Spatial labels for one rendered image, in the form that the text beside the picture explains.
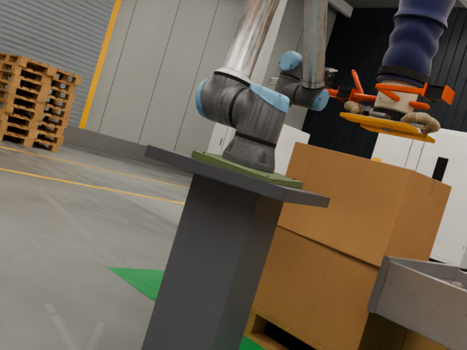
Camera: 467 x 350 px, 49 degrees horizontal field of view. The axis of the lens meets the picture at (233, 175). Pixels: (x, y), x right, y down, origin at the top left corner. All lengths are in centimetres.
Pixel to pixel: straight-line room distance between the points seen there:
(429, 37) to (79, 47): 969
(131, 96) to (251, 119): 1067
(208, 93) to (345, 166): 72
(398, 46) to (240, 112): 93
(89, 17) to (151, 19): 159
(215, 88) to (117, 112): 1040
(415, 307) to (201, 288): 73
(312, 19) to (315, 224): 87
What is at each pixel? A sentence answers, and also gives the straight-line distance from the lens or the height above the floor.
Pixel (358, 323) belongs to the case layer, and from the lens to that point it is 216.
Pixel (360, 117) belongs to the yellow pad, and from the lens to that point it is 232.
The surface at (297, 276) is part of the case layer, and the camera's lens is 232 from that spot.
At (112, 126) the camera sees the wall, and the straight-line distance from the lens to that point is 1218.
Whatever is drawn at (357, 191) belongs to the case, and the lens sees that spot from 217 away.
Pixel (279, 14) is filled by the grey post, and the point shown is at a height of 238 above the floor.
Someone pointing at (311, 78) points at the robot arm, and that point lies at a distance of 205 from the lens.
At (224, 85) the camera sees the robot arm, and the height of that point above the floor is 102.
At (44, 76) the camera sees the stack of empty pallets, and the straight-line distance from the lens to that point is 861.
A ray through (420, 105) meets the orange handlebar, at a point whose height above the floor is 123.
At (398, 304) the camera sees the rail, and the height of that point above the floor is 47.
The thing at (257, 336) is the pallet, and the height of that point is 2.
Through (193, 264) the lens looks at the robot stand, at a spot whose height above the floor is 41.
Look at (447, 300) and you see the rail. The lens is 185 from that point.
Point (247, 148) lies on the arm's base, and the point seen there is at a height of 83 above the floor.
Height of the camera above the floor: 80
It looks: 2 degrees down
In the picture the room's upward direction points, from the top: 17 degrees clockwise
